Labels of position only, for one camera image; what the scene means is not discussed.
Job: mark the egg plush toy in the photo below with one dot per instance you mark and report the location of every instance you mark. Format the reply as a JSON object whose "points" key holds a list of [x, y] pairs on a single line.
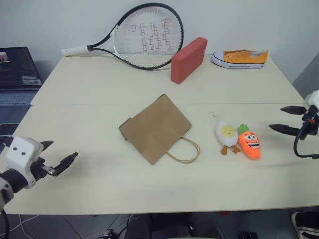
{"points": [[225, 133]]}

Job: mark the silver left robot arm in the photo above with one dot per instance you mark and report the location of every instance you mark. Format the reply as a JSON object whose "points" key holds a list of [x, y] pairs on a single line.
{"points": [[12, 179]]}

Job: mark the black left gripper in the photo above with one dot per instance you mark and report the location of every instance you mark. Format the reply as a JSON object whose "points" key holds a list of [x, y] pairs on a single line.
{"points": [[40, 169]]}

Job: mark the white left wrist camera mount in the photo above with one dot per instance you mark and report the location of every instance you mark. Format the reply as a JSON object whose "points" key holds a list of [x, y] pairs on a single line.
{"points": [[21, 154]]}

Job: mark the orange and white sneaker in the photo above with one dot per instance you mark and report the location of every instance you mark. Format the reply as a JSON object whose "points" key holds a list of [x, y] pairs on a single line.
{"points": [[239, 58]]}

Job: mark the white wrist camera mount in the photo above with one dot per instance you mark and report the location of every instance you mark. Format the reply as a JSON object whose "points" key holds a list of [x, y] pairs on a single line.
{"points": [[314, 98], [21, 154]]}

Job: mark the black and white tennis racket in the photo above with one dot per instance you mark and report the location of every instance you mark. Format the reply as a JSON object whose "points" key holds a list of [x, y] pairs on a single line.
{"points": [[74, 50]]}

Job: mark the red foam block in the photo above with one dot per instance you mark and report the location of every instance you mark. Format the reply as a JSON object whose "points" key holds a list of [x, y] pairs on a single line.
{"points": [[187, 62]]}

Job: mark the open grey laptop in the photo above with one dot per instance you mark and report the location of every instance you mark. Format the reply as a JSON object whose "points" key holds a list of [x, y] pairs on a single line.
{"points": [[17, 69]]}

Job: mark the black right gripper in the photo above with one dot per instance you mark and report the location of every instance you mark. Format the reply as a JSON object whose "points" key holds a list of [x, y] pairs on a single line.
{"points": [[311, 124]]}

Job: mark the orange carrot plush toy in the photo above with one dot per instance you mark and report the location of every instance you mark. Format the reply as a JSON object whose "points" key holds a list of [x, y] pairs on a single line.
{"points": [[249, 145]]}

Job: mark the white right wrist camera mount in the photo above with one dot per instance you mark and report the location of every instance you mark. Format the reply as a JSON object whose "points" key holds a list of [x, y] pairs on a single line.
{"points": [[314, 98]]}

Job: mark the black and white shoe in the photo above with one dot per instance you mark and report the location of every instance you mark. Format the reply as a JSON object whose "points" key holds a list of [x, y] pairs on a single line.
{"points": [[305, 224]]}

